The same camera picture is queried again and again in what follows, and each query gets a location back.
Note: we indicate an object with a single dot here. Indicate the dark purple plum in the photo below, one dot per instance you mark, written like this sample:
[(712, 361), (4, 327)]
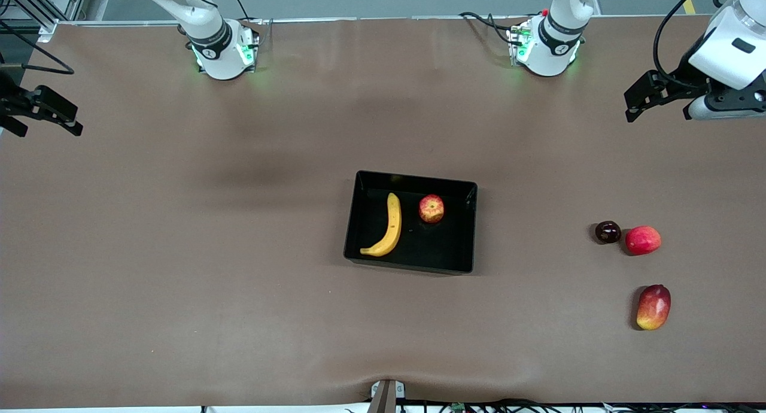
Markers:
[(607, 231)]

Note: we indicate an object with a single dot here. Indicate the aluminium frame profile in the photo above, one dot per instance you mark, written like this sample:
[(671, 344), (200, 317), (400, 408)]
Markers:
[(48, 27)]

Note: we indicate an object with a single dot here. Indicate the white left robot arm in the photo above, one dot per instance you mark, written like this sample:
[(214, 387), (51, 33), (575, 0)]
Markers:
[(553, 36)]

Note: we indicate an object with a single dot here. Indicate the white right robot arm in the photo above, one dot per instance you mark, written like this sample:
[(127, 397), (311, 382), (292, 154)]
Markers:
[(218, 48)]

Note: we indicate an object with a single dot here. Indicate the brown table mat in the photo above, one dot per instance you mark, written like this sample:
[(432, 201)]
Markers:
[(179, 281)]

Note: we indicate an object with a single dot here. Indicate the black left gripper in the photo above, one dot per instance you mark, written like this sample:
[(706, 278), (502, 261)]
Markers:
[(680, 79)]

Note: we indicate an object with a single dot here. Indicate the yellow banana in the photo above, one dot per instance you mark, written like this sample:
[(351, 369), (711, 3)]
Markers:
[(393, 221)]

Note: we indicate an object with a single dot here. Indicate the red peach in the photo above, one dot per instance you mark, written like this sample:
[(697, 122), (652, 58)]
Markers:
[(643, 240)]

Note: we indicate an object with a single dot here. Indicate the black rectangular plastic tray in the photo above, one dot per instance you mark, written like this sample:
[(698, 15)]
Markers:
[(437, 245)]

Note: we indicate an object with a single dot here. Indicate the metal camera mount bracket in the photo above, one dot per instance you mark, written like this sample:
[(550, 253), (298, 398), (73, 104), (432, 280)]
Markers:
[(386, 395)]

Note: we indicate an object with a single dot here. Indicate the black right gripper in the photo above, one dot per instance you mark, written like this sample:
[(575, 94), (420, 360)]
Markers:
[(11, 100)]

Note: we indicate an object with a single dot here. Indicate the red yellow apple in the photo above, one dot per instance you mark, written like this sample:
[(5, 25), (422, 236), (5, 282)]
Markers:
[(431, 208)]

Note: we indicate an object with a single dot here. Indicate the red yellow mango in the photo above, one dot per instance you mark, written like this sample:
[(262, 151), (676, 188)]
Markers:
[(653, 307)]

